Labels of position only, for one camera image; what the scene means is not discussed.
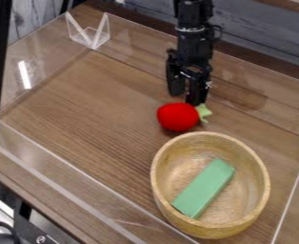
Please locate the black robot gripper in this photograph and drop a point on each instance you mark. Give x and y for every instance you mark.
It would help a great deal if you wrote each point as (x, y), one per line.
(195, 33)

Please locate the red plush strawberry toy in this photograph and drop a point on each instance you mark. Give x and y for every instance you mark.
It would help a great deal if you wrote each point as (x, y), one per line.
(180, 116)

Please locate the clear acrylic tray wall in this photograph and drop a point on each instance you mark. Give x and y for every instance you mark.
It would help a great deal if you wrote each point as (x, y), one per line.
(79, 131)

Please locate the clear acrylic corner bracket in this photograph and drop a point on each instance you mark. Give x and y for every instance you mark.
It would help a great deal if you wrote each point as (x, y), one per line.
(90, 37)

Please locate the wooden bowl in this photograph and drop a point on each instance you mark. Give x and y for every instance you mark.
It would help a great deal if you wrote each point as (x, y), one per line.
(239, 204)

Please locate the green rectangular block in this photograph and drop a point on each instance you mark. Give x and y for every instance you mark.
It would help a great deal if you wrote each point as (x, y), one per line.
(194, 199)

